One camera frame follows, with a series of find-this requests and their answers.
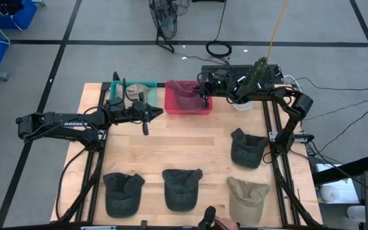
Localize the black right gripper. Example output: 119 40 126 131
197 72 234 98

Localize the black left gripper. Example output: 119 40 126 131
105 95 164 125

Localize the beige baseball cap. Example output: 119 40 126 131
226 176 271 227
116 83 150 109

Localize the dark grey baseball cap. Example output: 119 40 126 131
230 127 270 169
102 172 146 219
162 168 204 212

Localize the teal plastic bin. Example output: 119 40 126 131
109 80 158 109

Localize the red plastic bin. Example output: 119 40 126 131
164 79 213 116

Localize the black floor fan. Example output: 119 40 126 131
148 0 179 54

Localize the person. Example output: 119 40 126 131
197 206 240 230

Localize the black beam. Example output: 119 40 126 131
311 155 368 186

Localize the black item in bin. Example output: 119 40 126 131
0 0 25 15

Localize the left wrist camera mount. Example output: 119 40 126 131
138 91 150 136

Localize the coiled black cable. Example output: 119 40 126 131
205 0 233 59

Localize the black aluminium table frame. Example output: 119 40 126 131
50 72 325 230

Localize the yellow cable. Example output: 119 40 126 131
266 0 289 63

